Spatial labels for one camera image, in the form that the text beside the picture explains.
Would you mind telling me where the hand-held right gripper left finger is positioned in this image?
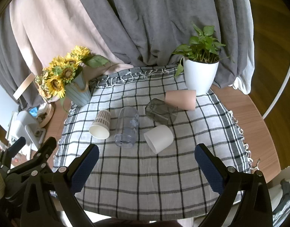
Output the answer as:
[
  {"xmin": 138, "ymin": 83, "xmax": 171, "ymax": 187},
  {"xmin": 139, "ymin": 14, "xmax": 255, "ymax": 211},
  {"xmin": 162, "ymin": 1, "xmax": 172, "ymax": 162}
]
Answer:
[{"xmin": 20, "ymin": 144, "xmax": 99, "ymax": 227}]

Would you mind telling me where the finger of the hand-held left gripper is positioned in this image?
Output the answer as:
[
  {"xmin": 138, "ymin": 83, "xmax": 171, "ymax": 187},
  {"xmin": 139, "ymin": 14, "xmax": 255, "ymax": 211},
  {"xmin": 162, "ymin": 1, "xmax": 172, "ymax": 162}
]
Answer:
[
  {"xmin": 0, "ymin": 136, "xmax": 26, "ymax": 168},
  {"xmin": 7, "ymin": 137, "xmax": 58, "ymax": 181}
]

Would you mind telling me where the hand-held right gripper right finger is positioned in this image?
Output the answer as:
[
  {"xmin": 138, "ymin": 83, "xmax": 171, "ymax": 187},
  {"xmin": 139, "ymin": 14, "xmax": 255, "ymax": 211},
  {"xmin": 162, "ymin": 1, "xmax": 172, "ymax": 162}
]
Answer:
[{"xmin": 194, "ymin": 143, "xmax": 274, "ymax": 227}]

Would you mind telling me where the patterned paper cup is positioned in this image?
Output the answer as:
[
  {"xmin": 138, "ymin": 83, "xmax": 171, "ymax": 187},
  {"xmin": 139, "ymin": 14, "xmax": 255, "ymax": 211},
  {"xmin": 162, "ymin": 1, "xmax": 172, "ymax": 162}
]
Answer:
[{"xmin": 89, "ymin": 109, "xmax": 111, "ymax": 139}]

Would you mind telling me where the white cup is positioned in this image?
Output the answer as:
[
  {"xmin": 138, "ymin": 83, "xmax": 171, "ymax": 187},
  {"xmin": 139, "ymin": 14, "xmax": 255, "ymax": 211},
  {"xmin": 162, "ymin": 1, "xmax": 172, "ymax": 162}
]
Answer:
[{"xmin": 143, "ymin": 125, "xmax": 174, "ymax": 154}]

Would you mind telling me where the clear plastic cup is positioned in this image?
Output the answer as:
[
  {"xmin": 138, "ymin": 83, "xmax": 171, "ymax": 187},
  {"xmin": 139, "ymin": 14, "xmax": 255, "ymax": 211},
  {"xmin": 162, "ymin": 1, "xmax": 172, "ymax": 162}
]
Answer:
[{"xmin": 114, "ymin": 107, "xmax": 140, "ymax": 149}]

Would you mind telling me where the grey transparent glass cup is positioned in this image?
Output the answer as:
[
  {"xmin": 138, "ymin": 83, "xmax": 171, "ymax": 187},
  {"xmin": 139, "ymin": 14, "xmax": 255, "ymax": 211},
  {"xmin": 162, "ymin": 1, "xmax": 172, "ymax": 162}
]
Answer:
[{"xmin": 145, "ymin": 98, "xmax": 178, "ymax": 126}]

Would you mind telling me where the pink cup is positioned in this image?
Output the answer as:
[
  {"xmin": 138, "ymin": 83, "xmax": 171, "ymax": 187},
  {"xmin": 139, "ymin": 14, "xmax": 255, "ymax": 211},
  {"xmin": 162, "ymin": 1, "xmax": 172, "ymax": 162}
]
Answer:
[{"xmin": 165, "ymin": 89, "xmax": 197, "ymax": 111}]

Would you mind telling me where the white desk device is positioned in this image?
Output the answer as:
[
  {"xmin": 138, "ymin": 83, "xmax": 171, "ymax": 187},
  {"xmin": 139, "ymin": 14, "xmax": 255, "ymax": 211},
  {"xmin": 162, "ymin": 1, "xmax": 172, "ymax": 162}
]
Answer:
[{"xmin": 8, "ymin": 110, "xmax": 46, "ymax": 145}]

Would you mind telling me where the round wooden box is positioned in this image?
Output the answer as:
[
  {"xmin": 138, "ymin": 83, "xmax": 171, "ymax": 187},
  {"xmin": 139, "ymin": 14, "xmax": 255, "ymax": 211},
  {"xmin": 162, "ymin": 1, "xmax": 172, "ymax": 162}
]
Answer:
[{"xmin": 38, "ymin": 103, "xmax": 55, "ymax": 127}]

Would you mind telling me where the black white checkered cloth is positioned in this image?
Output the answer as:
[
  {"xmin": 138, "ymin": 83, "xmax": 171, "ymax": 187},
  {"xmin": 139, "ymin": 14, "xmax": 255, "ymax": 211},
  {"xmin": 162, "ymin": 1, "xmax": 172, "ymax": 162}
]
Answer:
[{"xmin": 52, "ymin": 67, "xmax": 260, "ymax": 221}]

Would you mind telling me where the light wooden stick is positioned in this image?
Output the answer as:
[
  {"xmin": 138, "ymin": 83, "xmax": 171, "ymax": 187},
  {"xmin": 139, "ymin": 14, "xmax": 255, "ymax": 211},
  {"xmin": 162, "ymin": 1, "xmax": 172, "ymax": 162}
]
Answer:
[{"xmin": 13, "ymin": 73, "xmax": 34, "ymax": 100}]

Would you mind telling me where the blue ribbed vase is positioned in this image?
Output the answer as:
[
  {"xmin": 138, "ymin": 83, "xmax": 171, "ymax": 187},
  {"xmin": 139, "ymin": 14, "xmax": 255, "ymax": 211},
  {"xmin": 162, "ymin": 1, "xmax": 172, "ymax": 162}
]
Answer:
[{"xmin": 64, "ymin": 72, "xmax": 92, "ymax": 107}]

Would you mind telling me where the grey cloth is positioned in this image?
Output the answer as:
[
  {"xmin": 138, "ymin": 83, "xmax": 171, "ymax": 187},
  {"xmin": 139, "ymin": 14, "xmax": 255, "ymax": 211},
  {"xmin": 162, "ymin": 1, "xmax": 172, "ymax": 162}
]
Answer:
[{"xmin": 272, "ymin": 178, "xmax": 290, "ymax": 227}]

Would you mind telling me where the sunflower bouquet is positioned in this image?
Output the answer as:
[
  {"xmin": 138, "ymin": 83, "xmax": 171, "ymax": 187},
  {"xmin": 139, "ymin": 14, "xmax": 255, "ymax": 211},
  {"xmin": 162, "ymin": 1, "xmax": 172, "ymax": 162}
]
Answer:
[{"xmin": 35, "ymin": 45, "xmax": 111, "ymax": 114}]

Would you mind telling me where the white plant pot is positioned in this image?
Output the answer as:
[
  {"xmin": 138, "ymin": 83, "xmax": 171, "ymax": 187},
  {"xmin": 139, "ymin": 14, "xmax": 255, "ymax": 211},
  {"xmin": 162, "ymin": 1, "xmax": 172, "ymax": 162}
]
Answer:
[{"xmin": 183, "ymin": 57, "xmax": 220, "ymax": 95}]

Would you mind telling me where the white curved tube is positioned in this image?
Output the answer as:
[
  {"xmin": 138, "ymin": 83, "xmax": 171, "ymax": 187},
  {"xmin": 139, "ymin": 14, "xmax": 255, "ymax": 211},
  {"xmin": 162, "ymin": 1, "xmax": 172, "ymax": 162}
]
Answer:
[{"xmin": 262, "ymin": 51, "xmax": 290, "ymax": 121}]

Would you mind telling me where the green leafy plant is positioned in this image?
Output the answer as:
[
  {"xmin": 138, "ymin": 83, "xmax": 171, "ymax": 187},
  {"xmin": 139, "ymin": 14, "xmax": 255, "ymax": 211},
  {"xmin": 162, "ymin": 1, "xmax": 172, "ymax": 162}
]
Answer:
[{"xmin": 171, "ymin": 22, "xmax": 232, "ymax": 77}]

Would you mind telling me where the pink curtain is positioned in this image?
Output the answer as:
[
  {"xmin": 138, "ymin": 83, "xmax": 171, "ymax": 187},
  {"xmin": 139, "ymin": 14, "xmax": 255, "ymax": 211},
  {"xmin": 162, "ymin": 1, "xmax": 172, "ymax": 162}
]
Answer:
[{"xmin": 9, "ymin": 0, "xmax": 134, "ymax": 82}]

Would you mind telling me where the white curtain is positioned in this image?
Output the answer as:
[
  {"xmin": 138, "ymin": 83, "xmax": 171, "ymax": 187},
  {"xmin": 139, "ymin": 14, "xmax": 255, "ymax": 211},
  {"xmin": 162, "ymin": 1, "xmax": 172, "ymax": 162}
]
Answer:
[{"xmin": 230, "ymin": 0, "xmax": 255, "ymax": 94}]

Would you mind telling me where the grey curtain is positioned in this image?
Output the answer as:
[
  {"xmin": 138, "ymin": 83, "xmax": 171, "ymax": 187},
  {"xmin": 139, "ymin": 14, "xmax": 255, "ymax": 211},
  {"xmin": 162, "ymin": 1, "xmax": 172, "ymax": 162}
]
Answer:
[{"xmin": 0, "ymin": 0, "xmax": 243, "ymax": 106}]

